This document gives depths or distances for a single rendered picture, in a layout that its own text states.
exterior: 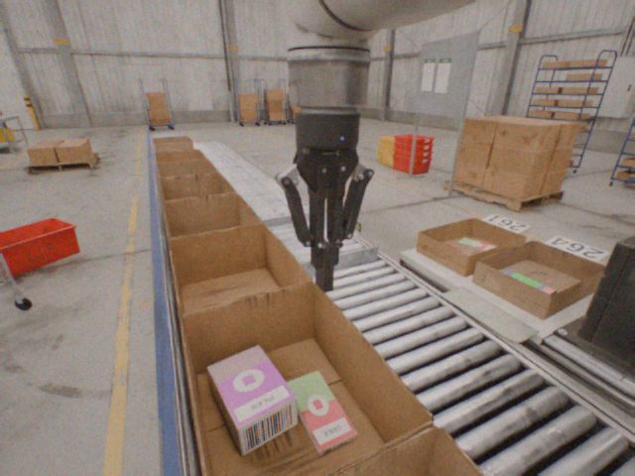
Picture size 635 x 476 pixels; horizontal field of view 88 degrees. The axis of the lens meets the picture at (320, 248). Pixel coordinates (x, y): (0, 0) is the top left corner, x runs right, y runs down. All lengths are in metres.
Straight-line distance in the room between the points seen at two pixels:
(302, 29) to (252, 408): 0.55
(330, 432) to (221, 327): 0.30
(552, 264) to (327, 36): 1.48
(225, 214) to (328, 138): 1.13
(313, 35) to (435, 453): 0.53
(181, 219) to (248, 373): 0.90
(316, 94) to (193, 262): 0.81
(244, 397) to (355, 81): 0.53
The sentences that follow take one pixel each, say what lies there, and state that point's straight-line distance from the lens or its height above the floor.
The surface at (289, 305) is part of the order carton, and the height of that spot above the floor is 1.00.
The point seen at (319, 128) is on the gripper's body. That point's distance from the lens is 0.38.
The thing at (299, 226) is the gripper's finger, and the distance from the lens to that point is 0.41.
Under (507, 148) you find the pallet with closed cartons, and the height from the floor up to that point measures 0.74.
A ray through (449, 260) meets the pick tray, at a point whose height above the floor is 0.79.
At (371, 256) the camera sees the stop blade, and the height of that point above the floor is 0.77.
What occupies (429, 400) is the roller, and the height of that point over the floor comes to 0.75.
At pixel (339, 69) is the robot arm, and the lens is 0.37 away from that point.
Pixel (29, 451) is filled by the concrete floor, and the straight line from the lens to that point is 2.14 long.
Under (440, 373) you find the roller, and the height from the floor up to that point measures 0.74.
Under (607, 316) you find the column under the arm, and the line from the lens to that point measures 1.25.
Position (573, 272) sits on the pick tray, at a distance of 1.68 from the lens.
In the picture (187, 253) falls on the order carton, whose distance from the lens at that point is 1.08.
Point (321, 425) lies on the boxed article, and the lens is 0.67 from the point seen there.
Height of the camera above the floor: 1.45
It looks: 26 degrees down
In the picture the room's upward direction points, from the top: straight up
